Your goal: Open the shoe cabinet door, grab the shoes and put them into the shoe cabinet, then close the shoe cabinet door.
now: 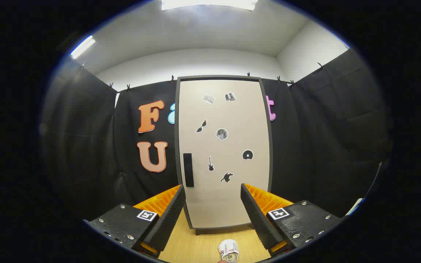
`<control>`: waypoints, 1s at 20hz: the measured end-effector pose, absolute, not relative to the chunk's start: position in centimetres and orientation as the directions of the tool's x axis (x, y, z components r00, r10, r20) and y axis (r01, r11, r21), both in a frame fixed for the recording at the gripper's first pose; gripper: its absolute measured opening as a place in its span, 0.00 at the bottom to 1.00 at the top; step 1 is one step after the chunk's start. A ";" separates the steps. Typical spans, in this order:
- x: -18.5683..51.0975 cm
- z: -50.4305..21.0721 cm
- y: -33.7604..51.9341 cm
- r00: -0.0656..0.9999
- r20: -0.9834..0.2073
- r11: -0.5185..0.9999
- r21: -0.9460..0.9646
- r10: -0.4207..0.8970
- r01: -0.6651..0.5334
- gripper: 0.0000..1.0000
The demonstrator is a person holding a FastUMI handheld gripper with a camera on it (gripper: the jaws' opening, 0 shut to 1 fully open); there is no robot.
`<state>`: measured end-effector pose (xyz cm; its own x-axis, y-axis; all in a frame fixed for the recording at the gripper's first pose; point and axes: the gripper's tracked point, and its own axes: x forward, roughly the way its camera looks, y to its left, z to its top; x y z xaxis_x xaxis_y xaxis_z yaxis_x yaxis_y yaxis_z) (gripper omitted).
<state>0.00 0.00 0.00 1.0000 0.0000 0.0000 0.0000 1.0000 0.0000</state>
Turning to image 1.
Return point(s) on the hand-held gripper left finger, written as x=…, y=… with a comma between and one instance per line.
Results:
x=168, y=219

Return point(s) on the ceiling light strip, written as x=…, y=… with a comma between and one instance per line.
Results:
x=82, y=47

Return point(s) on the black backdrop cloth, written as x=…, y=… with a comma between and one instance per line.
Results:
x=305, y=146

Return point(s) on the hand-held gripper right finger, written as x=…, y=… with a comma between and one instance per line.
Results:
x=256, y=215

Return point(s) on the ceiling light panel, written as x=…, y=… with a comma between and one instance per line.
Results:
x=210, y=4

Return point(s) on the white canvas shoe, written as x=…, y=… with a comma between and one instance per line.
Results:
x=228, y=248

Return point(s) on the beige shoe cabinet door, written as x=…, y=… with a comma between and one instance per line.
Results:
x=239, y=117

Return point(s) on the grey shoe cabinet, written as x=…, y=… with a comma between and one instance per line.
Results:
x=217, y=77

